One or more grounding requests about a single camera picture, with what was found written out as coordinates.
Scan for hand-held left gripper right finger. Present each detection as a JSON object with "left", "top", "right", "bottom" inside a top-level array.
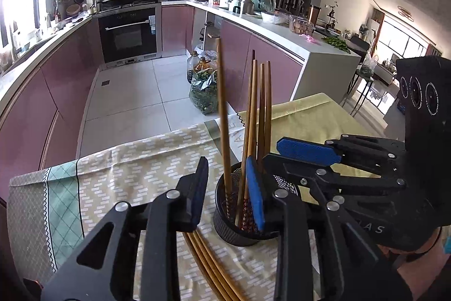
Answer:
[{"left": 246, "top": 156, "right": 414, "bottom": 301}]

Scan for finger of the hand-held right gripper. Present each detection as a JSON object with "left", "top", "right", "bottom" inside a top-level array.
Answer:
[
  {"left": 277, "top": 133, "right": 406, "bottom": 176},
  {"left": 262, "top": 153, "right": 409, "bottom": 203}
]

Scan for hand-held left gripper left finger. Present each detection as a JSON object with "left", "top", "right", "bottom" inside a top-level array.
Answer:
[{"left": 40, "top": 156, "right": 210, "bottom": 301}]

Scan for black mesh utensil holder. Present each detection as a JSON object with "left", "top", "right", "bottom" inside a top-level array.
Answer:
[{"left": 214, "top": 163, "right": 302, "bottom": 247}]

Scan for person's right hand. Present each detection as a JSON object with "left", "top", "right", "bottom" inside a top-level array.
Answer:
[{"left": 388, "top": 234, "right": 451, "bottom": 301}]

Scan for multicolour patterned tablecloth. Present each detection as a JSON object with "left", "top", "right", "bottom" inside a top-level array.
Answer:
[{"left": 7, "top": 93, "right": 388, "bottom": 301}]

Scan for white kitchen countertop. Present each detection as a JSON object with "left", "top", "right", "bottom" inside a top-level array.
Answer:
[
  {"left": 0, "top": 14, "right": 96, "bottom": 111},
  {"left": 161, "top": 0, "right": 362, "bottom": 104}
]

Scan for green stool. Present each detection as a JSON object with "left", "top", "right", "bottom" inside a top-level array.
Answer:
[{"left": 349, "top": 70, "right": 374, "bottom": 104}]

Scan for plastic bag of vegetables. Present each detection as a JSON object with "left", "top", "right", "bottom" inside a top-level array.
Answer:
[{"left": 188, "top": 68, "right": 221, "bottom": 115}]

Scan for pink base cabinets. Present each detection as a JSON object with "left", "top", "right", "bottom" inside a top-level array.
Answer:
[
  {"left": 0, "top": 17, "right": 106, "bottom": 196},
  {"left": 161, "top": 3, "right": 307, "bottom": 118}
]

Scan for green leafy vegetables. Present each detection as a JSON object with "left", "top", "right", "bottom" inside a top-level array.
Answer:
[{"left": 322, "top": 36, "right": 351, "bottom": 53}]

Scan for living room window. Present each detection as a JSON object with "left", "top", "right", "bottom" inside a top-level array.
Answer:
[{"left": 373, "top": 19, "right": 434, "bottom": 58}]

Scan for clear plastic food container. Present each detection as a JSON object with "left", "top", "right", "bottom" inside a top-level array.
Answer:
[{"left": 289, "top": 15, "right": 315, "bottom": 37}]

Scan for black built-in oven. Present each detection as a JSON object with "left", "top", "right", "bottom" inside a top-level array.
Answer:
[{"left": 96, "top": 5, "right": 163, "bottom": 63}]

